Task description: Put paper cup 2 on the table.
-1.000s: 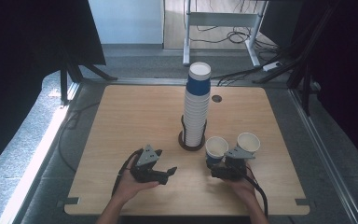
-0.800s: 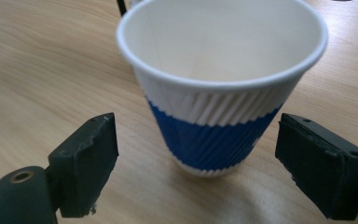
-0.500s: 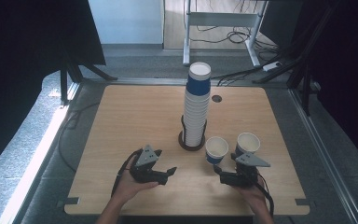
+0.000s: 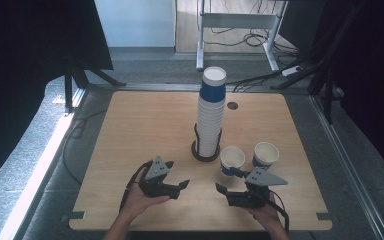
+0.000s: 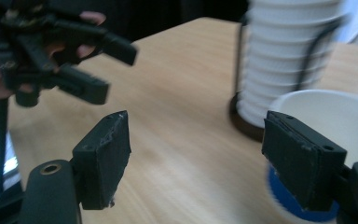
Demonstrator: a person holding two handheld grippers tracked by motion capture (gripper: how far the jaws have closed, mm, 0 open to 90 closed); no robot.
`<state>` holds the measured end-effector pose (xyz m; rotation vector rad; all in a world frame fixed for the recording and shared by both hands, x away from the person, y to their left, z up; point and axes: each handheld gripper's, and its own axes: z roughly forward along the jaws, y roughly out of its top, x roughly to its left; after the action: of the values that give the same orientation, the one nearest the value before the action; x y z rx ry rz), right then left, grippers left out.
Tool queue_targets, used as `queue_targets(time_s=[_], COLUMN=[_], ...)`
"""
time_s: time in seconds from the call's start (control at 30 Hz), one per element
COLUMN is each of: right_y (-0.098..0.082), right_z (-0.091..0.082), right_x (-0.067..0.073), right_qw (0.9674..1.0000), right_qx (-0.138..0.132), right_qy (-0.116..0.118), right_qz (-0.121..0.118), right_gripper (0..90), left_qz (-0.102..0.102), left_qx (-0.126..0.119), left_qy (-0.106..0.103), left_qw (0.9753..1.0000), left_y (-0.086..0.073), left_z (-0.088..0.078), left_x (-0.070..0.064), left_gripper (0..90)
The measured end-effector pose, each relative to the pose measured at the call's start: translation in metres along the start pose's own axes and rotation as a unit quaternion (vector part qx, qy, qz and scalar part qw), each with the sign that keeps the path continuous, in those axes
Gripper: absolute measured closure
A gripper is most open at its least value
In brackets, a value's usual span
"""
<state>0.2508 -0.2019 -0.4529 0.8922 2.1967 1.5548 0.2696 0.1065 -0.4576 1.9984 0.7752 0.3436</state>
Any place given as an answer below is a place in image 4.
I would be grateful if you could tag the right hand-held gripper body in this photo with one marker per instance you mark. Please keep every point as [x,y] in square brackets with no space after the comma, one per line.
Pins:
[256,196]

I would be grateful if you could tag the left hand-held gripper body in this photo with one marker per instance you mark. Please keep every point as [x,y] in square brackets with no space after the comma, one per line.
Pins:
[156,171]

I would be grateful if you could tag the blue white paper cup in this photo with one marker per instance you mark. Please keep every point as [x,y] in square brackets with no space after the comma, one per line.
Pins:
[232,158]
[266,155]

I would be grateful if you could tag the black cup holder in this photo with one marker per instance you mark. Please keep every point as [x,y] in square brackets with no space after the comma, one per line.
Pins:
[195,151]

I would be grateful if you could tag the stack of paper cups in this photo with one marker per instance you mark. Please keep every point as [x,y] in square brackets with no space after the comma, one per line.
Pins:
[210,120]

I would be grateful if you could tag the person's right hand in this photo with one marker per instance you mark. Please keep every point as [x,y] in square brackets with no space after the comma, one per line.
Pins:
[268,215]

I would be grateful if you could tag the person's left hand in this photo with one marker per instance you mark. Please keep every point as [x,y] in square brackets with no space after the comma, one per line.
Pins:
[135,203]

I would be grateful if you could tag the white power strip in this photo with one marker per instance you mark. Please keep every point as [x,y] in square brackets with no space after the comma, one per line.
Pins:
[292,70]

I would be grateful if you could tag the black tripod stand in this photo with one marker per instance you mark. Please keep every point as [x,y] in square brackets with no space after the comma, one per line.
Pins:
[80,71]

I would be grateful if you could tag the black slanted stand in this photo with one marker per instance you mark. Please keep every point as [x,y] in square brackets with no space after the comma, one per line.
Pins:
[326,60]

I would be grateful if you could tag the dark curtain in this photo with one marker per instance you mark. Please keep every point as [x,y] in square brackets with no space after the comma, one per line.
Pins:
[20,83]
[373,83]

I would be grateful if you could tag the aluminium floor rail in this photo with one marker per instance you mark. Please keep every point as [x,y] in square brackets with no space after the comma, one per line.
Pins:
[346,166]

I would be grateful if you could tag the white metal desk frame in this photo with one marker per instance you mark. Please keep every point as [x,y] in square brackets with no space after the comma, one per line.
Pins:
[236,20]

